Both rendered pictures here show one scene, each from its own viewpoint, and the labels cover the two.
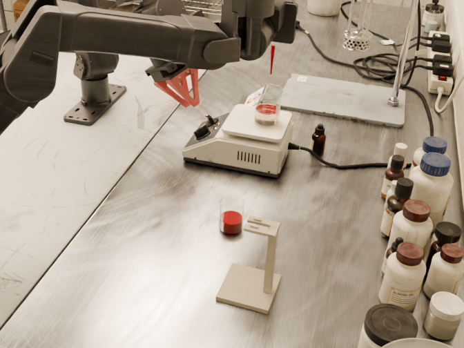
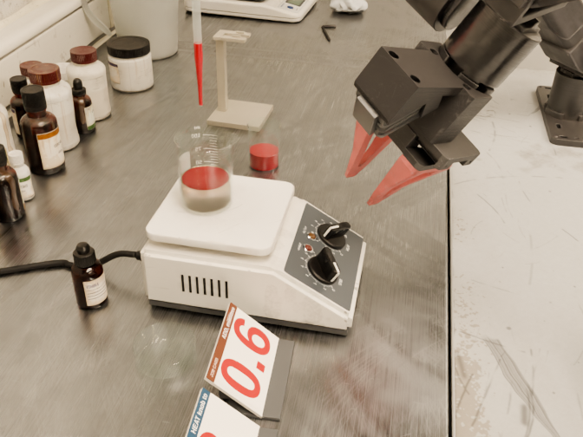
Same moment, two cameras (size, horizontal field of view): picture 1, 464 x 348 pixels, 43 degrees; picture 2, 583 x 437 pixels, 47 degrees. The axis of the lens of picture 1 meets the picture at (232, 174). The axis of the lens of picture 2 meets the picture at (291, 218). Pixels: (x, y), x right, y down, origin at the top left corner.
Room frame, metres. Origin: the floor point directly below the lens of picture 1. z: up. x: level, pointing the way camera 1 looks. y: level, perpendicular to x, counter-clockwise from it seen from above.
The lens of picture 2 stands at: (1.57, -0.02, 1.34)
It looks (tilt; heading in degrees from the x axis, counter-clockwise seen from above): 34 degrees down; 176
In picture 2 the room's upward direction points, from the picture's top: 2 degrees clockwise
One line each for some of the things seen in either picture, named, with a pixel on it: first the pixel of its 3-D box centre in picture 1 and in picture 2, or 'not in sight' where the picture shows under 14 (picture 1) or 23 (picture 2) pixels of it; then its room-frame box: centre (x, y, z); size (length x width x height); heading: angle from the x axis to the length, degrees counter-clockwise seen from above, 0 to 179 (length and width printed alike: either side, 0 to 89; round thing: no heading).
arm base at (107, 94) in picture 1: (95, 89); not in sight; (1.23, 0.32, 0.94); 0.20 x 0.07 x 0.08; 166
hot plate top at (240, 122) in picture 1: (257, 122); (224, 209); (1.03, -0.05, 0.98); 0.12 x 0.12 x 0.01; 76
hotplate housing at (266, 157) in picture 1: (244, 139); (250, 249); (1.04, -0.02, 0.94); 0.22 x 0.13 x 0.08; 76
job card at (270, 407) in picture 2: not in sight; (252, 359); (1.17, -0.02, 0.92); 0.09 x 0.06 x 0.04; 169
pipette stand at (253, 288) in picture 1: (251, 257); (239, 76); (0.65, -0.04, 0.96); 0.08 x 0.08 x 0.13; 74
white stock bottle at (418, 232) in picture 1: (409, 234); (50, 107); (0.74, -0.29, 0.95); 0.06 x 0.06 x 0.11
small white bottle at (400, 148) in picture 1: (396, 165); not in sight; (0.96, -0.31, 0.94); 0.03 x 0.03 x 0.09
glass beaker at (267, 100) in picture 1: (266, 105); (208, 170); (1.03, -0.06, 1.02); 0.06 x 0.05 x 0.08; 86
